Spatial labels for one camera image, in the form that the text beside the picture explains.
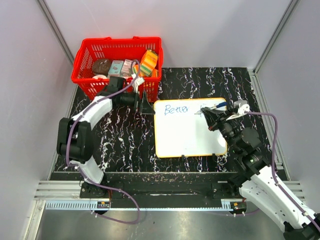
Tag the orange juice carton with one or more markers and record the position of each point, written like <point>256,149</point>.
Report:
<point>148,62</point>

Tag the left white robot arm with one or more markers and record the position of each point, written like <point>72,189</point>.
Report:
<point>75,137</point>

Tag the red plastic shopping basket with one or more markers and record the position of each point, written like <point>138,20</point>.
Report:
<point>134,48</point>

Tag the white whiteboard with orange frame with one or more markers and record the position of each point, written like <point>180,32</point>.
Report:
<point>180,131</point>

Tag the teal small box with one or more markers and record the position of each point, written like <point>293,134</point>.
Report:
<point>115,68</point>

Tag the white round cup lid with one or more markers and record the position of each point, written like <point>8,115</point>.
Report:
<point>99,76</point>

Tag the pink white small box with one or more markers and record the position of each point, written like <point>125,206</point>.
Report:
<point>126,69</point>

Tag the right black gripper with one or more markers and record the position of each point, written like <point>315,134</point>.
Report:
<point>212,116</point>

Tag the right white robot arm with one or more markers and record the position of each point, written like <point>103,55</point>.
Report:
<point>256,179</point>

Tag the blue capped whiteboard marker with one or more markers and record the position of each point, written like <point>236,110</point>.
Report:
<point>216,108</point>

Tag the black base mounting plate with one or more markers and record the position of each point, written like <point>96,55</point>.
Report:
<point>170,190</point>

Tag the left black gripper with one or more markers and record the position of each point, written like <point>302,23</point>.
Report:
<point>146,107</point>

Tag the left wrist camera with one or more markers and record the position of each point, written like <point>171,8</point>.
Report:
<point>136,83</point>

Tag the brown round bread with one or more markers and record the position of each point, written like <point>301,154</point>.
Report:
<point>101,66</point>

